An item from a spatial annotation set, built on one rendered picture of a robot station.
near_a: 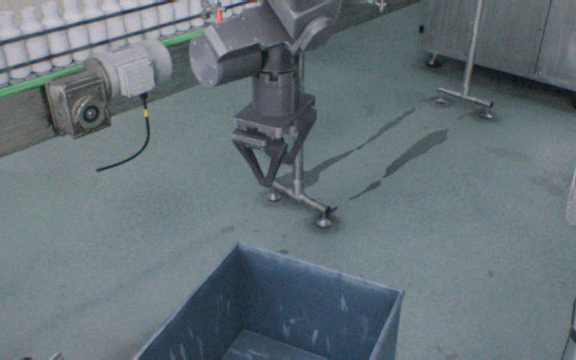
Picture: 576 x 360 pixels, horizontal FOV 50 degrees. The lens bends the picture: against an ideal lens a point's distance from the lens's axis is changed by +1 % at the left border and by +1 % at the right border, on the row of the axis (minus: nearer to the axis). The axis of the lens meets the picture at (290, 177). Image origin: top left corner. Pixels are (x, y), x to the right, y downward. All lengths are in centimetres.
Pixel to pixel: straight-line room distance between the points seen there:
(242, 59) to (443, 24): 376
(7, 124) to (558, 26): 316
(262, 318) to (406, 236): 161
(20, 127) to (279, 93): 116
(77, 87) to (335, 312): 93
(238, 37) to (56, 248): 224
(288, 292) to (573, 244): 195
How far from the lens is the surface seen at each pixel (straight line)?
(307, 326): 117
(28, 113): 179
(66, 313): 248
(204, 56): 67
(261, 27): 67
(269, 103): 73
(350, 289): 106
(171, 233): 277
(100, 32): 186
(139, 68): 172
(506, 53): 422
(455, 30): 435
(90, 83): 171
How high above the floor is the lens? 163
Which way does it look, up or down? 32 degrees down
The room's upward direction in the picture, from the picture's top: straight up
